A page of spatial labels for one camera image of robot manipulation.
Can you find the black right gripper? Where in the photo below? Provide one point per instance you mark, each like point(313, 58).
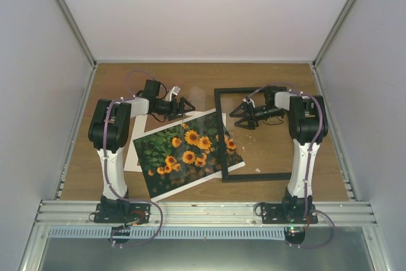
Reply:
point(247, 110)

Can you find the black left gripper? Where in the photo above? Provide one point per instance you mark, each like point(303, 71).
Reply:
point(175, 112)

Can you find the sunflower photo print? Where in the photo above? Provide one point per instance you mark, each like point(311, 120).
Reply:
point(160, 166)

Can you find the black picture frame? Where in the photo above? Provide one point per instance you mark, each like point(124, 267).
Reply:
point(225, 176)

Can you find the clear acrylic sheet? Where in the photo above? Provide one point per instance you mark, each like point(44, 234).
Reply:
point(198, 148)

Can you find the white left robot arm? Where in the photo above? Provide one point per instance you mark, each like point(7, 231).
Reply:
point(109, 129)

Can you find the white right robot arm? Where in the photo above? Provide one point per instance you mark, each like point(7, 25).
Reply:
point(308, 126)

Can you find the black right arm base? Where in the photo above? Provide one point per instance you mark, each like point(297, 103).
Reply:
point(284, 213)

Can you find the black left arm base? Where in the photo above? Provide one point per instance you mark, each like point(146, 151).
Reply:
point(121, 213)

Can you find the white photo mat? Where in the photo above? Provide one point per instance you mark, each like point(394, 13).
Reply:
point(139, 133)

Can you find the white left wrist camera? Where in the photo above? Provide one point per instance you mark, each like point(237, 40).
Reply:
point(172, 93)

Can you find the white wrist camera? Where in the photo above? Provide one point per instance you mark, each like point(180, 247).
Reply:
point(249, 101)
point(172, 93)

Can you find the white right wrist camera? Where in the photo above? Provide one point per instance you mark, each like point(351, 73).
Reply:
point(249, 101)

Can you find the aluminium enclosure frame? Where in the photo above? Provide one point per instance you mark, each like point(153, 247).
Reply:
point(358, 44)

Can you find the grey slotted cable duct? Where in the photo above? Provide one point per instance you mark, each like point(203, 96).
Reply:
point(229, 233)

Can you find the aluminium mounting rail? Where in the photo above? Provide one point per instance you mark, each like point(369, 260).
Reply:
point(205, 214)

